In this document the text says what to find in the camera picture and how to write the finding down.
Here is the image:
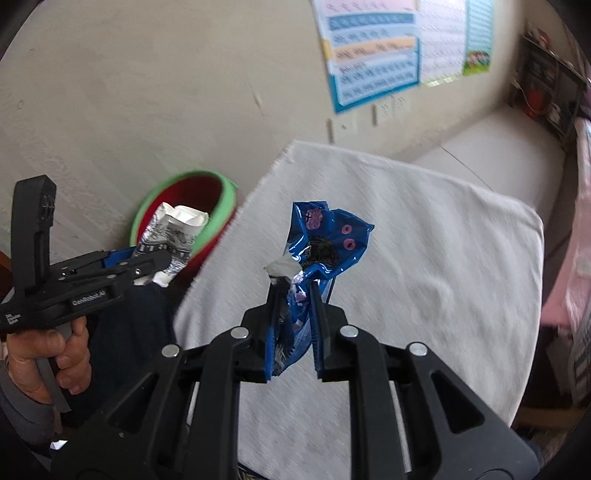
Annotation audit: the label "blue snack wrapper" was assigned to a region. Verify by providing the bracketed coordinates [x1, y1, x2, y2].
[264, 200, 375, 377]

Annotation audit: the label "green-bordered wall poster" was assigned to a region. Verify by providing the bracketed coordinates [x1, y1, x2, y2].
[462, 0, 495, 76]

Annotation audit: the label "person's dark trousers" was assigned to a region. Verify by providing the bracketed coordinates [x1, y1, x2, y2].
[87, 286, 186, 418]

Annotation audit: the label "red bin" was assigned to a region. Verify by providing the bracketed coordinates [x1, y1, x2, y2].
[526, 88, 546, 117]

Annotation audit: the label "blue phonics wall poster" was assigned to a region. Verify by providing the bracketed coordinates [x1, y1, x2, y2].
[311, 0, 424, 114]

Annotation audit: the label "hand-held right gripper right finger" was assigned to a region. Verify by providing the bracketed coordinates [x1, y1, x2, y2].
[308, 281, 542, 480]

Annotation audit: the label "person's left forearm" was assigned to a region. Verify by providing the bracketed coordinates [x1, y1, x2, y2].
[0, 364, 60, 446]

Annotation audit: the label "black and white wrapper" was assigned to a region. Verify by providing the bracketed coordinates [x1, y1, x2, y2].
[131, 203, 211, 289]

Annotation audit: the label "dark metal shelf rack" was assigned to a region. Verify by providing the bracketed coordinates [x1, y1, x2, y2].
[510, 25, 591, 140]

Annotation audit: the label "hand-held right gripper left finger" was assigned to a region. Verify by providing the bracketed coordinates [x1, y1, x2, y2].
[51, 276, 289, 480]

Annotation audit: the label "person's left hand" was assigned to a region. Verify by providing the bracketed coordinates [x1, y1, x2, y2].
[4, 318, 92, 405]

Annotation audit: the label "green-rimmed red basin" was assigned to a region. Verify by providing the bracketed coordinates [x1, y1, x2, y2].
[129, 170, 240, 271]

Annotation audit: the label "white chart wall poster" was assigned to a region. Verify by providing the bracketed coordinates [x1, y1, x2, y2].
[416, 0, 470, 86]

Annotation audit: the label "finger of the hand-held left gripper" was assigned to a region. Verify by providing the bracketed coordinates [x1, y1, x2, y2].
[50, 249, 173, 278]
[59, 267, 160, 297]

